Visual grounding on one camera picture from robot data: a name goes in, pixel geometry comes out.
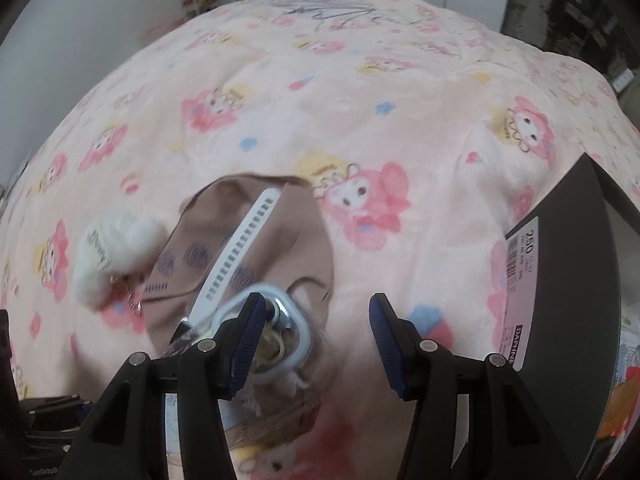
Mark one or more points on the colourful printed packet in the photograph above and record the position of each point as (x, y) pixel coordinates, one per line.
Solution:
(620, 405)

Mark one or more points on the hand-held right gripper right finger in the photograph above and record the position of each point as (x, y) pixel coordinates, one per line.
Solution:
(385, 340)

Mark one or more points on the dark cloth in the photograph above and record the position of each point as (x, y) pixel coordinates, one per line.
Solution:
(6, 350)

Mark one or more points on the black cardboard box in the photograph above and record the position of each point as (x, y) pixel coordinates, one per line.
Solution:
(565, 200)

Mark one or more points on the cluttered dark shelf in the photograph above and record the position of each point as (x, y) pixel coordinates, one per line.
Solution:
(585, 20)

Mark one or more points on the brown patterned cloth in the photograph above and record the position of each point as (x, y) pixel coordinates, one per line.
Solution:
(295, 240)

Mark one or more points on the pink printed blanket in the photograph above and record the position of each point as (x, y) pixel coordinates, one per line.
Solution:
(350, 110)

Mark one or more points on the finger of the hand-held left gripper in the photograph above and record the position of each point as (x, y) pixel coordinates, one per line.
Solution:
(50, 407)

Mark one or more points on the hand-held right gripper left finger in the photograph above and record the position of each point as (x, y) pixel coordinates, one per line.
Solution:
(247, 335)

